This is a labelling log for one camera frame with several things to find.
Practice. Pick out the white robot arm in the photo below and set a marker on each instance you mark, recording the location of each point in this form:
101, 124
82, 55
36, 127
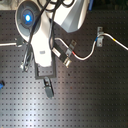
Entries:
34, 23

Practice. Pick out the black gripper frame body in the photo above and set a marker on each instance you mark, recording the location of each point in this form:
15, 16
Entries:
41, 72

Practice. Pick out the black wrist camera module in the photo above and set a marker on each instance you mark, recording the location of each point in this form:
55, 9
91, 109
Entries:
64, 56

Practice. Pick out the grey metal cable clip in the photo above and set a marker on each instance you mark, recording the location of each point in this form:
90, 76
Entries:
100, 37

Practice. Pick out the silver connector plug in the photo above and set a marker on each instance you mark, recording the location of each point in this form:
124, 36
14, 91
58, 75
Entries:
25, 63

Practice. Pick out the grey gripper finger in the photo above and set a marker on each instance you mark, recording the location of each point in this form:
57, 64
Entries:
48, 87

